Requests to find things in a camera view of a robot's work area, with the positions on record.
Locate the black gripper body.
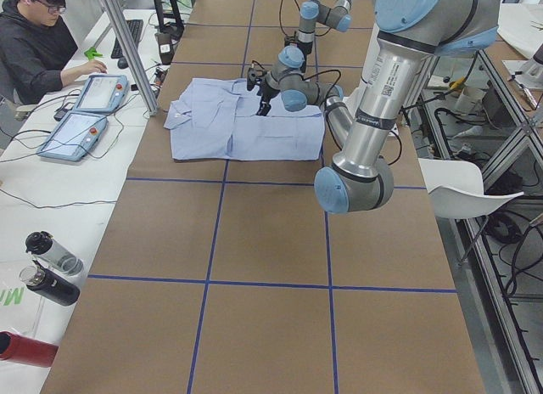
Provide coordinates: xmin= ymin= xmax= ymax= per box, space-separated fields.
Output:
xmin=259 ymin=77 xmax=280 ymax=108

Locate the light blue striped shirt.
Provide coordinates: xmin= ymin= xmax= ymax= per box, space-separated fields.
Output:
xmin=164 ymin=78 xmax=325 ymax=160

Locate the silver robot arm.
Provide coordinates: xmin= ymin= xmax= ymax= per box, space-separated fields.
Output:
xmin=247 ymin=0 xmax=501 ymax=214
xmin=294 ymin=0 xmax=353 ymax=59

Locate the black keyboard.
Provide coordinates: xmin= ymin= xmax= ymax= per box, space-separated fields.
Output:
xmin=110 ymin=19 xmax=145 ymax=59

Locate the upper blue teach pendant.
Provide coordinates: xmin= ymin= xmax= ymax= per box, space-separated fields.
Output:
xmin=72 ymin=74 xmax=130 ymax=115

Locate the blue teach pendant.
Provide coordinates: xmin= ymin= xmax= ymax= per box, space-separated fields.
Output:
xmin=36 ymin=111 xmax=108 ymax=162
xmin=72 ymin=74 xmax=130 ymax=115

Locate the lower blue teach pendant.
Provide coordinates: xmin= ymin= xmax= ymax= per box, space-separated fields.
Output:
xmin=36 ymin=111 xmax=108 ymax=162

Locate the white plastic chair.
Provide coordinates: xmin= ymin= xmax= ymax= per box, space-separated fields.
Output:
xmin=418 ymin=158 xmax=524 ymax=219

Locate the seated person in hoodie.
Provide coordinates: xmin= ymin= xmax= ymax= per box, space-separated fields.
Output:
xmin=1 ymin=0 xmax=107 ymax=105

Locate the clear black-capped bottle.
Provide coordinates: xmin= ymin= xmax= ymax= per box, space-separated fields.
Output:
xmin=25 ymin=231 xmax=84 ymax=276

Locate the black water bottle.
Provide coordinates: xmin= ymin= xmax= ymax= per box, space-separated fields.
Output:
xmin=19 ymin=262 xmax=80 ymax=307

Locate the red water bottle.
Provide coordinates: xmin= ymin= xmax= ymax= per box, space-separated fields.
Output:
xmin=1 ymin=331 xmax=59 ymax=368

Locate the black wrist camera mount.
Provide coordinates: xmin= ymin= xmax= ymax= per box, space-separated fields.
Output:
xmin=246 ymin=66 xmax=267 ymax=92

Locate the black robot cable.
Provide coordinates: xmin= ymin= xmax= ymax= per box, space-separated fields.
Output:
xmin=296 ymin=69 xmax=343 ymax=110

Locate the white camera stand pillar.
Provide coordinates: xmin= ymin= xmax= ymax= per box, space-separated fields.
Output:
xmin=343 ymin=24 xmax=380 ymax=116

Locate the aluminium frame post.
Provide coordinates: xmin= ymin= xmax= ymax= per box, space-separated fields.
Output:
xmin=100 ymin=0 xmax=158 ymax=116

